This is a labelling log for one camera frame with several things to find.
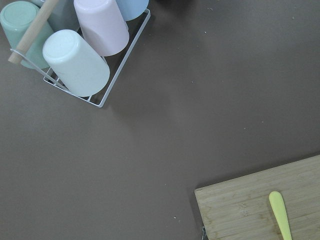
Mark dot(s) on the yellow plastic knife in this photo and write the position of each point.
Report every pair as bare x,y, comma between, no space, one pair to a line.
279,210

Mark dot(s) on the grey cup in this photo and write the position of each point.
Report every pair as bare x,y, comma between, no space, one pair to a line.
64,17

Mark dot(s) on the mint green cup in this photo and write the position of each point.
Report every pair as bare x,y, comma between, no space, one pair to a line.
15,18

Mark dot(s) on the white cup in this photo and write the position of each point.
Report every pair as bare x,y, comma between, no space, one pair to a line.
76,63

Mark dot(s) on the wooden rack handle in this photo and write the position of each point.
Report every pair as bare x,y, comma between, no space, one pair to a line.
32,31

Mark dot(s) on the white wire cup rack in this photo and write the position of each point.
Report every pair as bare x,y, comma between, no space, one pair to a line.
115,62

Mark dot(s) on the blue cup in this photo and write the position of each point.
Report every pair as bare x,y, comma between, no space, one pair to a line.
131,9

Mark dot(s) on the bamboo cutting board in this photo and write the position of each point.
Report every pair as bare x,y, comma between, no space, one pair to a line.
239,209

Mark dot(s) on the pink cup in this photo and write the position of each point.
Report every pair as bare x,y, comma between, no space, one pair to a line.
102,26

